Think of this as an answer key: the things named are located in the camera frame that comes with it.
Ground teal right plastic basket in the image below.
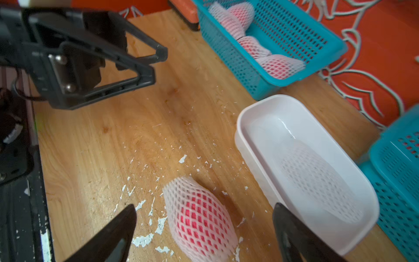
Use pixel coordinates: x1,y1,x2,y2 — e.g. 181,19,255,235
359,105,419,262

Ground teal left plastic basket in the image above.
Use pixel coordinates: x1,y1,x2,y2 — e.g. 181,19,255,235
194,1,348,100

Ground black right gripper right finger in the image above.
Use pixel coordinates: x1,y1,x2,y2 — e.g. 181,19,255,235
272,203,345,262

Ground teal plastic basket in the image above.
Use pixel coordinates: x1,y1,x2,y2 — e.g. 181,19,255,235
359,105,419,262
194,1,348,100

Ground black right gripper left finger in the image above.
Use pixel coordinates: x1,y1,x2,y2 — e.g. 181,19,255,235
67,204,137,262

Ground orange foam pad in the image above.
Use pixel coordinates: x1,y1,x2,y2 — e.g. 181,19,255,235
167,0,200,31

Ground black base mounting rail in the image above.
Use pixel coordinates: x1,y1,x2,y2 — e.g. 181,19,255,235
1,146,55,262

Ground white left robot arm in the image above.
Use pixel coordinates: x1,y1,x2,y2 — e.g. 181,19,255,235
1,5,168,184

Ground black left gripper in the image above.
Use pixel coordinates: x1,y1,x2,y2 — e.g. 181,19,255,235
1,6,156,110

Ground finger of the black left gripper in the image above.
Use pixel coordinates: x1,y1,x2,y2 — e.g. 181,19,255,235
84,9,169,66

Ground white plastic tray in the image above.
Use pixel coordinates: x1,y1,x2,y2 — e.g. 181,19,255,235
235,95,379,255

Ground white foam net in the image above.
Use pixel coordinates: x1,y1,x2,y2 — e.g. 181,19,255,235
163,176,239,262
277,139,363,224

